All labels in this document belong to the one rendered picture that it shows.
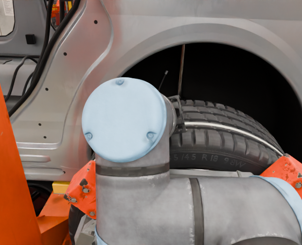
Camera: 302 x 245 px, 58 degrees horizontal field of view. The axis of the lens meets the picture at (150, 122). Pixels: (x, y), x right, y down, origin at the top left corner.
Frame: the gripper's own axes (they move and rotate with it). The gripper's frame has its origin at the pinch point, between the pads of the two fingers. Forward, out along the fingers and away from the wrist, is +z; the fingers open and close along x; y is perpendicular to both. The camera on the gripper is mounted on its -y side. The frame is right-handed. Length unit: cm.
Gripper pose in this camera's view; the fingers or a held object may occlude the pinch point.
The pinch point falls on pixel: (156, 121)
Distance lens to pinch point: 64.4
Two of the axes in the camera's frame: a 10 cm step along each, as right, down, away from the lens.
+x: -2.0, -9.8, 0.3
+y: 9.6, -2.0, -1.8
